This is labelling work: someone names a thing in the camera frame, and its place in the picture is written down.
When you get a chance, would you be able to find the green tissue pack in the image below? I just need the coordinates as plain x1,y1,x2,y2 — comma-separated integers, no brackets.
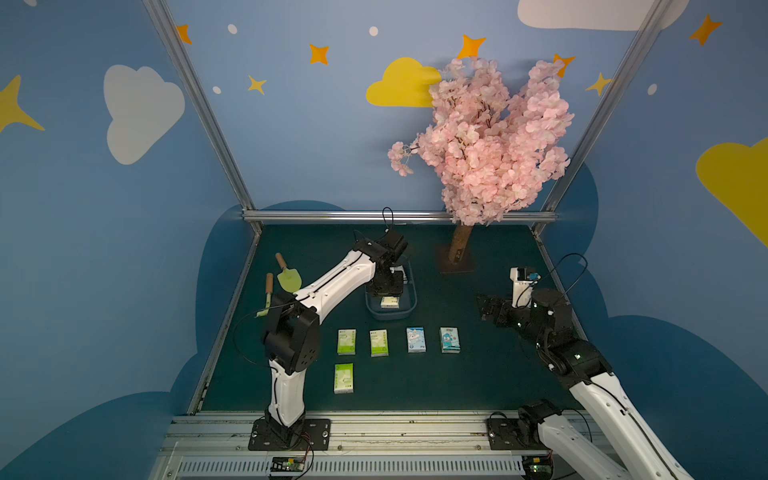
380,296,400,309
337,329,357,356
333,363,354,394
369,329,389,357

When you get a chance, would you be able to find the blue monster tissue pack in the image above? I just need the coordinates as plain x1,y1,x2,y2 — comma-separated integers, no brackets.
440,327,461,353

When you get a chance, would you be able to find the white blue elephant tissue pack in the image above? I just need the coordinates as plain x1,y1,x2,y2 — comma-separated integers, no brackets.
406,327,427,353

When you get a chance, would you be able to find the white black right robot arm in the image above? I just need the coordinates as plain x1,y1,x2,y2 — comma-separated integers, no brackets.
476,289,690,479

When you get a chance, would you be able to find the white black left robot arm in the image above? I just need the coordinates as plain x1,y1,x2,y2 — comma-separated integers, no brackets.
248,230,408,451

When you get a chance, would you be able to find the blue plastic storage box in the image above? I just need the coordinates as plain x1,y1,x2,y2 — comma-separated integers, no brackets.
365,261,418,321

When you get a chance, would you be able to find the brown artificial tree trunk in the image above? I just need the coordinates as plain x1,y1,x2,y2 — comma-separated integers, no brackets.
448,223,473,265

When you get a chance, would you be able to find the pink blossom tree crown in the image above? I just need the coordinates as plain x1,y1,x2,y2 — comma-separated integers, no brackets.
388,58,574,226

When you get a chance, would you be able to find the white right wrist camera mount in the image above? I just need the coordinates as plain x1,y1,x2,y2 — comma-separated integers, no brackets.
510,267,541,308

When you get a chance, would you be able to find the dark metal tree base plate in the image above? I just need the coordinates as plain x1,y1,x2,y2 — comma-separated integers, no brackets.
436,245,475,274

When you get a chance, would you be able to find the aluminium frame rail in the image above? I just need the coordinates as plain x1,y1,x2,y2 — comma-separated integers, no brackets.
242,208,558,226

